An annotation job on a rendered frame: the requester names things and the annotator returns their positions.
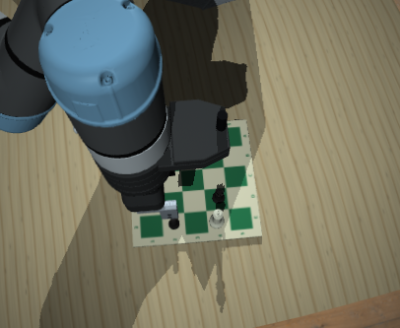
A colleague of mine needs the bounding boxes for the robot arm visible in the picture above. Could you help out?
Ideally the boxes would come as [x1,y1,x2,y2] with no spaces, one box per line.
[0,0,167,159]

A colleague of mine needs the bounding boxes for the green and white chessboard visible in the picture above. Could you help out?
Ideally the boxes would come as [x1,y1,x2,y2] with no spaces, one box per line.
[131,119,262,247]

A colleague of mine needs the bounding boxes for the white chess piece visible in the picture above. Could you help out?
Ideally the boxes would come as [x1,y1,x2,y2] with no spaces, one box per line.
[209,209,224,229]

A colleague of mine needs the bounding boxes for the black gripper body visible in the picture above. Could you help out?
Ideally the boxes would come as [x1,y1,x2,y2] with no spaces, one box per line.
[86,99,231,213]

